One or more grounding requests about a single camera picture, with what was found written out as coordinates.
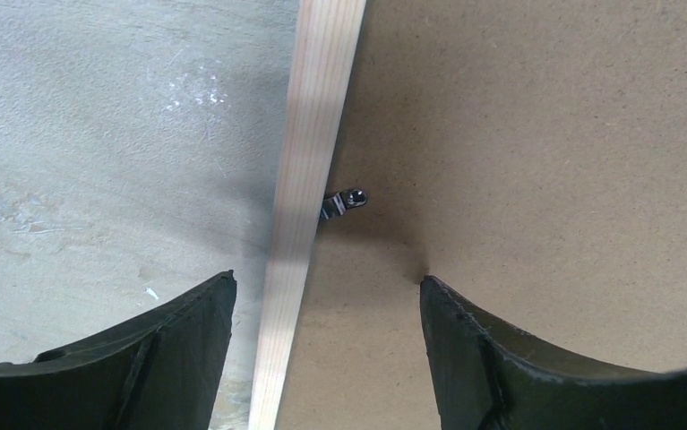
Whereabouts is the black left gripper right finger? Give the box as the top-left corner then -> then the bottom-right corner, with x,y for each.
420,276 -> 687,429

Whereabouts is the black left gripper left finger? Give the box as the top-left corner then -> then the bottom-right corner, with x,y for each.
0,271 -> 237,429

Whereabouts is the brown cardboard backing board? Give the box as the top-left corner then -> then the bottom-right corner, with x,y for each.
277,1 -> 687,429

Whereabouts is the blue wooden picture frame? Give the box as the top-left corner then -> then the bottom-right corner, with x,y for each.
248,1 -> 366,430

